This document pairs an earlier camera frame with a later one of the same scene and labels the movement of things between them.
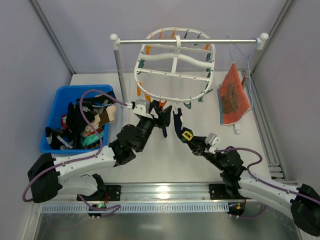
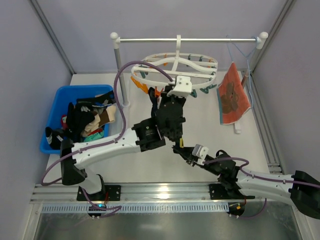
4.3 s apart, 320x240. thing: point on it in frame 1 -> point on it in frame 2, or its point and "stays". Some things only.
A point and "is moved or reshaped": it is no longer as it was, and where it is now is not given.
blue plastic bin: x=68 y=94 stays
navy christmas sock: x=185 y=134 -> x=175 y=137
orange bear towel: x=233 y=100 stays
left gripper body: x=157 y=116 -> x=168 y=97
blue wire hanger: x=247 y=58 stays
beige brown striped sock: x=108 y=115 stays
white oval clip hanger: x=175 y=64 is moved or reshaped
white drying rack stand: x=260 y=43 stays
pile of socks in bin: x=74 y=132 stays
